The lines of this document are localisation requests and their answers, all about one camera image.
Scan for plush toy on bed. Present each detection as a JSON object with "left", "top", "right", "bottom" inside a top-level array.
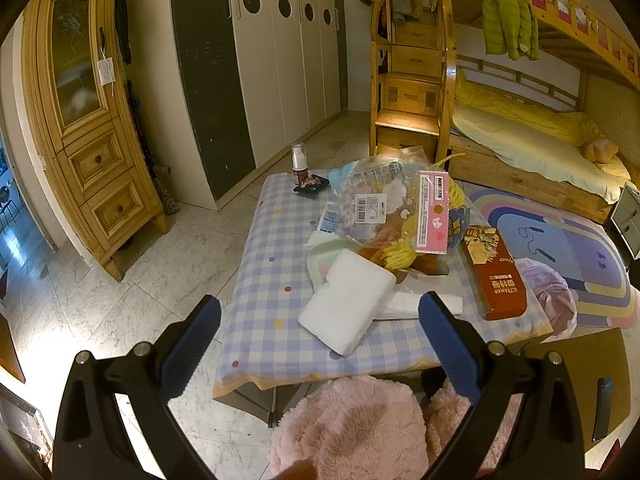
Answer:
[{"left": 580, "top": 136, "right": 620, "bottom": 164}]

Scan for pink product card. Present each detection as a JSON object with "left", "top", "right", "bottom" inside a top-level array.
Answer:
[{"left": 416, "top": 170, "right": 449, "bottom": 255}]

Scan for dark green small tray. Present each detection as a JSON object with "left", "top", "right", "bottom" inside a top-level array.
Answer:
[{"left": 293, "top": 174, "right": 330, "bottom": 198}]

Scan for checkered tablecloth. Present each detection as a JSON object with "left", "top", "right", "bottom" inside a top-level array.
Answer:
[{"left": 211, "top": 169, "right": 554, "bottom": 400}]

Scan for pink fluffy cushion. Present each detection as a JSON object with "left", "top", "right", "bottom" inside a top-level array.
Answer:
[{"left": 267, "top": 374, "right": 524, "bottom": 480}]

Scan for rainbow floor rug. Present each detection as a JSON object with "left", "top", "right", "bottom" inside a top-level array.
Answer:
[{"left": 461, "top": 182, "right": 639, "bottom": 328}]

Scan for blue white carton box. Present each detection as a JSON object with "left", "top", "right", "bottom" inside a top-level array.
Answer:
[{"left": 317, "top": 202, "right": 341, "bottom": 234}]

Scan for wooden bunk stair drawers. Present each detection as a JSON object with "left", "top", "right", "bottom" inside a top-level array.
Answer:
[{"left": 369, "top": 0, "right": 446, "bottom": 162}]

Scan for white brown bottle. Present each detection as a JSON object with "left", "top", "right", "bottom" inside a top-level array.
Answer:
[{"left": 291, "top": 143, "right": 308, "bottom": 186}]

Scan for yellow bed quilt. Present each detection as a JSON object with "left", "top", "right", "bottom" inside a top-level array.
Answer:
[{"left": 452, "top": 72, "right": 631, "bottom": 205}]

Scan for white paper tag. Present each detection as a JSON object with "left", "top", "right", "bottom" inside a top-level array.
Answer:
[{"left": 96, "top": 58, "right": 116, "bottom": 87}]

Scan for white bedside cabinet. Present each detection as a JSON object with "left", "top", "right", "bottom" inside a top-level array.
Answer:
[{"left": 611, "top": 182, "right": 640, "bottom": 260}]

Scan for light green pad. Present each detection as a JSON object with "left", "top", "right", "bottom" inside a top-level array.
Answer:
[{"left": 307, "top": 240, "right": 361, "bottom": 292}]

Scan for red cardboard box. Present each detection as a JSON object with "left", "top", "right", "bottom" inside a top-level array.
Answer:
[{"left": 463, "top": 226, "right": 527, "bottom": 321}]

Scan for clear plastic packaging bag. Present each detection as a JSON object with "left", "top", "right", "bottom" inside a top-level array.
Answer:
[{"left": 326, "top": 152, "right": 452, "bottom": 256}]

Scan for pine glass-door cabinet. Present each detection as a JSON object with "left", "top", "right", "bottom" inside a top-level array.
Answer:
[{"left": 22, "top": 0, "right": 168, "bottom": 281}]

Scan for white foam block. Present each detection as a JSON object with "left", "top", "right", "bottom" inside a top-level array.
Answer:
[{"left": 298, "top": 249, "right": 396, "bottom": 356}]

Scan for wooden bunk bed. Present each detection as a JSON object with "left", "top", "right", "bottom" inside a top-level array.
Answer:
[{"left": 439, "top": 0, "right": 639, "bottom": 224}]

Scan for white wardrobe with portholes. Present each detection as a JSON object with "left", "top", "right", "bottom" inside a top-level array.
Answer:
[{"left": 171, "top": 0, "right": 348, "bottom": 207}]

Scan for green puffer jacket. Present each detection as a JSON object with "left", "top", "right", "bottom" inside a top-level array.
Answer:
[{"left": 483, "top": 0, "right": 539, "bottom": 61}]

